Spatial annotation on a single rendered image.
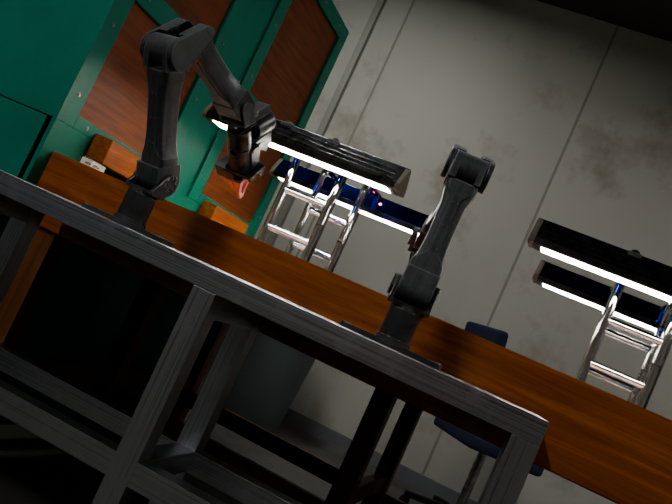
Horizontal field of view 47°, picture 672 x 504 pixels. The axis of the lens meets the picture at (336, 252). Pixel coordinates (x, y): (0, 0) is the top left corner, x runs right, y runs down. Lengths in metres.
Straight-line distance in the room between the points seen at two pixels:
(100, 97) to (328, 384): 2.79
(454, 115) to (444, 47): 0.44
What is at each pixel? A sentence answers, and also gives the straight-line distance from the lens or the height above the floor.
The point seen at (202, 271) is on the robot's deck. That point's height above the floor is 0.66.
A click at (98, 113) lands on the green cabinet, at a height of 0.91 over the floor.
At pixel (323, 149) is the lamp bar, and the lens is 2.10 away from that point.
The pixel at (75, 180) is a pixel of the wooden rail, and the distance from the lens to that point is 2.02.
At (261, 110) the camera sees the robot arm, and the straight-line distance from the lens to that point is 1.84.
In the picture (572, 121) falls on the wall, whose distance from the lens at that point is 4.74.
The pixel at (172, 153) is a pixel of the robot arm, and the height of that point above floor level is 0.85.
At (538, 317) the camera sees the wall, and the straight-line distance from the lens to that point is 4.49.
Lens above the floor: 0.68
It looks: 4 degrees up
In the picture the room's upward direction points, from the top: 24 degrees clockwise
